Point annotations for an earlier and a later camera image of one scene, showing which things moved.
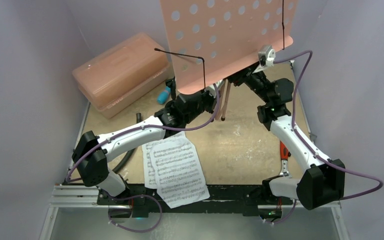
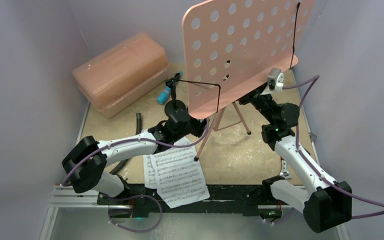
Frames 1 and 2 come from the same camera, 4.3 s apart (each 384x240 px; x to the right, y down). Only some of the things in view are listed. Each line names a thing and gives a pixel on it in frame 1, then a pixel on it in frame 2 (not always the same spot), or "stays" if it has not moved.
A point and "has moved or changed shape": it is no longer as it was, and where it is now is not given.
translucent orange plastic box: [119, 75] stays
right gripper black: [245, 75] -> [256, 97]
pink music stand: [211, 40] has moved or changed shape
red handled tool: [284, 154] stays
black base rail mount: [136, 200] stays
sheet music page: [179, 173] stays
